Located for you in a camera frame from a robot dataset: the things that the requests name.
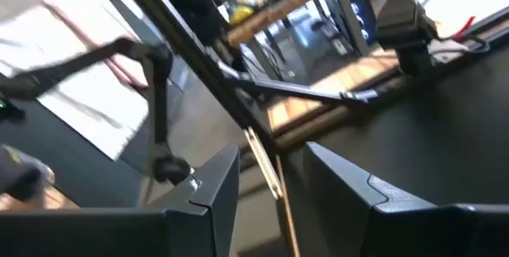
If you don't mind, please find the black table mat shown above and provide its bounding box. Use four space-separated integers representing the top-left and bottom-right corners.
278 29 509 208

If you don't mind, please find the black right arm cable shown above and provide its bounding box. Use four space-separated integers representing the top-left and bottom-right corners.
0 37 192 185

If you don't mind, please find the black diagonal frame strut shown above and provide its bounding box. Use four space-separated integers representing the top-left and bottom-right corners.
217 60 381 105

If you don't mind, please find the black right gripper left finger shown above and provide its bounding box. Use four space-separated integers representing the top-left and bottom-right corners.
0 143 241 257

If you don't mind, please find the black aluminium table frame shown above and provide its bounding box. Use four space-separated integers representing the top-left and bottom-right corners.
109 0 279 153

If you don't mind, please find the wooden workbench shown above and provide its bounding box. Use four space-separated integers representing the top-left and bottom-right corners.
226 0 359 47

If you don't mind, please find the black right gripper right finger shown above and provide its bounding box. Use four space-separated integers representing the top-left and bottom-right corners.
284 141 509 257

